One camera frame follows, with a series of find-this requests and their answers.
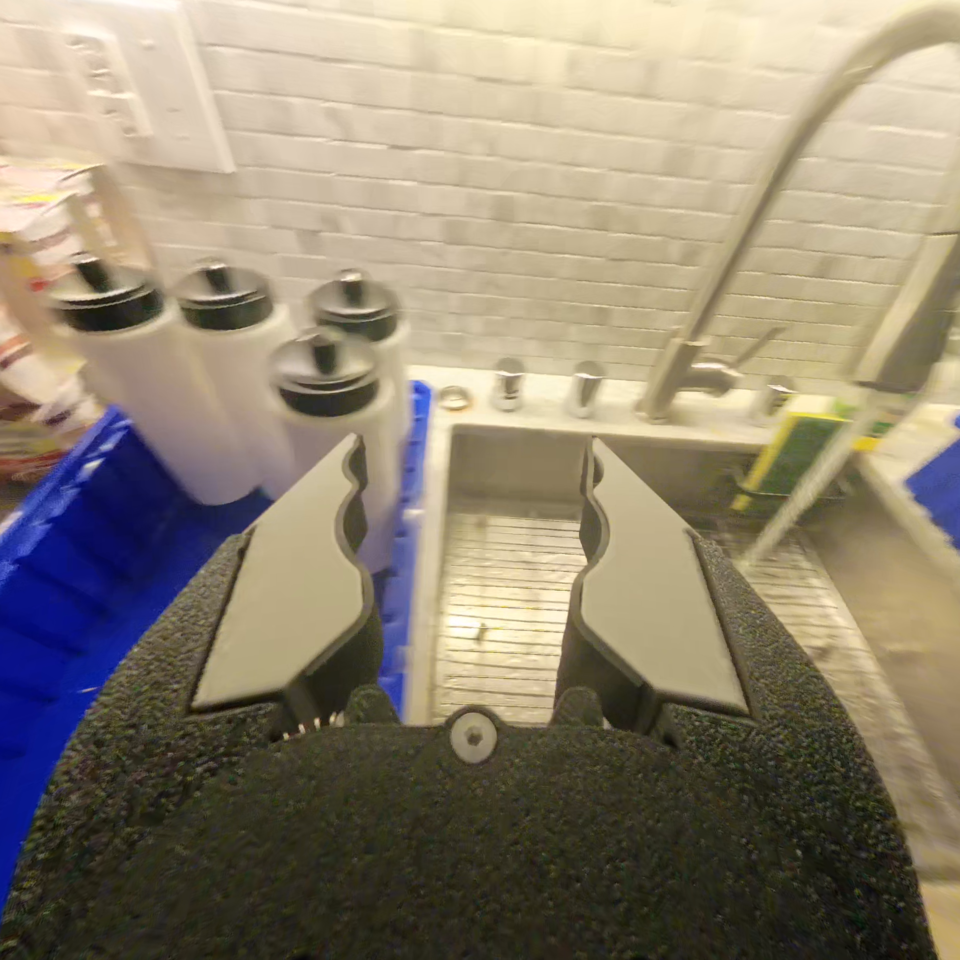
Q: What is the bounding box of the steel kitchen faucet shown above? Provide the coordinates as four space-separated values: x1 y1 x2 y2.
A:
637 0 960 425

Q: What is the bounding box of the chrome sink button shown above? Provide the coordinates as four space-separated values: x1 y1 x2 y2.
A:
753 375 796 429
491 357 526 414
567 361 607 419

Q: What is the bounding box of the white squeeze bottle black cap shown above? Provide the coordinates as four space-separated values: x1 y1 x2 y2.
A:
303 270 410 451
268 327 410 571
172 260 301 496
45 255 226 505

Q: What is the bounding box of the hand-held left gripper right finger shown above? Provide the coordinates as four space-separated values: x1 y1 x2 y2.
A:
568 437 751 715

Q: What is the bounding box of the white wall outlet plate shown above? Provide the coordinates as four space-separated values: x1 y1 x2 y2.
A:
56 0 240 175

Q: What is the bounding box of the stainless steel sink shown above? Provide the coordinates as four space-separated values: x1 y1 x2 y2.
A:
408 420 960 886

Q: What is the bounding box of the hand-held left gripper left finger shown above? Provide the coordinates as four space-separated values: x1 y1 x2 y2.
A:
191 432 375 711

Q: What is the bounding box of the yellow green sponge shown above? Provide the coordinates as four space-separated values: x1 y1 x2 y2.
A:
731 393 901 511

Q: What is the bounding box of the blue plastic bin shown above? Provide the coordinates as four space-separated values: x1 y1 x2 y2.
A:
903 408 960 549
0 378 436 762

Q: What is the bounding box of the wire sink grid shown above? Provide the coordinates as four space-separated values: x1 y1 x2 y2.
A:
431 495 849 725

